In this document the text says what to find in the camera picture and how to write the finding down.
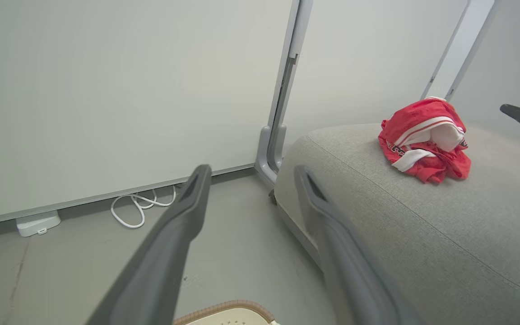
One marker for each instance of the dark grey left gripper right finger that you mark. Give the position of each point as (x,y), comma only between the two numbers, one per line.
(350,266)

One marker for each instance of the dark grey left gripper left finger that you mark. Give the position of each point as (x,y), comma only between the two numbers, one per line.
(151,262)

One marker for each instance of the red garment with white stripe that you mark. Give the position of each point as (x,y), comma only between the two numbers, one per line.
(415,113)

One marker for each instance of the cream laundry basket brown rim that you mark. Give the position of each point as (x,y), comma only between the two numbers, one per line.
(228,317)

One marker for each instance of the grey fabric sofa seat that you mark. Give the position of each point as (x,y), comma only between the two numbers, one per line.
(445,234)

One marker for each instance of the white power adapter box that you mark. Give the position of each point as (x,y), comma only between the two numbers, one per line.
(36,223)

